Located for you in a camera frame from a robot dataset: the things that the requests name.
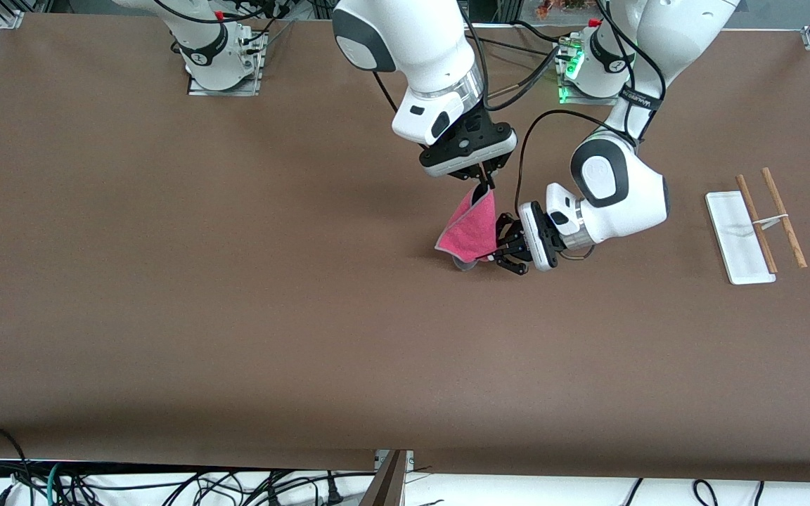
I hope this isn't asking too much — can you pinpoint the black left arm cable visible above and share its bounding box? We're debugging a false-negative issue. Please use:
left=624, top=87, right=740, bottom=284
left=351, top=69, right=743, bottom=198
left=515, top=0, right=667, bottom=208

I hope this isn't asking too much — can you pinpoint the white rectangular tray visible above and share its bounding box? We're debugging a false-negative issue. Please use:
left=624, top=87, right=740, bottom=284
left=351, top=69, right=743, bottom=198
left=705, top=167, right=809, bottom=285

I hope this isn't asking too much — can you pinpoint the orange red clutter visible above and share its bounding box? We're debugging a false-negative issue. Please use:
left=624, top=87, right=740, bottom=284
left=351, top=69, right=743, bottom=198
left=535, top=0, right=599, bottom=18

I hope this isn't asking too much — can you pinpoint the black cable bunch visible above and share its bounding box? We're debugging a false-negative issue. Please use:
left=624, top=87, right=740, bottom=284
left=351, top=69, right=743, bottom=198
left=219, top=0, right=332, bottom=43

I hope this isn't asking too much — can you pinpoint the thick black table cable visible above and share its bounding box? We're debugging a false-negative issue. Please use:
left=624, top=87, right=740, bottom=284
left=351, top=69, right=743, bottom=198
left=513, top=20, right=574, bottom=46

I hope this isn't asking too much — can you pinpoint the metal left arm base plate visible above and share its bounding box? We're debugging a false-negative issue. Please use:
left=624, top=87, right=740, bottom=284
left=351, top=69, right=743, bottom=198
left=558, top=42, right=620, bottom=106

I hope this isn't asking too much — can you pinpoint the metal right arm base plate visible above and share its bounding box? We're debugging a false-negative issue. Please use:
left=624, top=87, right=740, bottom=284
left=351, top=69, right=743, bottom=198
left=187, top=32, right=269, bottom=97

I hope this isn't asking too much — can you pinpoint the brown table cover sheet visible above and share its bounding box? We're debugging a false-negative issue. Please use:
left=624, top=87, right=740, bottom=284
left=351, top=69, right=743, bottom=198
left=0, top=13, right=810, bottom=486

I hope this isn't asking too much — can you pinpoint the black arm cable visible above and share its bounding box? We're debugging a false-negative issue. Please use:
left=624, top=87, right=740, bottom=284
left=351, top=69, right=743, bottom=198
left=515, top=0, right=667, bottom=208
left=373, top=0, right=562, bottom=113

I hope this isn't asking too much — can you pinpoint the black cable tangle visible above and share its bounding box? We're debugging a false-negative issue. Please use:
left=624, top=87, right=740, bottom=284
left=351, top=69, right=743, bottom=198
left=0, top=469, right=378, bottom=506

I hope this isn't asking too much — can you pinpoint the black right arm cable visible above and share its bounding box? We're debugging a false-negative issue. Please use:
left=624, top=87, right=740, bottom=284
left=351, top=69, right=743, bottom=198
left=373, top=0, right=562, bottom=113

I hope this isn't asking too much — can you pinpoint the pink towel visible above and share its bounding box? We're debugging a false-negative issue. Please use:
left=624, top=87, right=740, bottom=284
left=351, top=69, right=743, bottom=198
left=435, top=186, right=501, bottom=271

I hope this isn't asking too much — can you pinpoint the thin black table cable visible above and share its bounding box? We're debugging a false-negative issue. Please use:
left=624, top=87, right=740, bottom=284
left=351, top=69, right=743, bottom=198
left=479, top=35, right=562, bottom=60

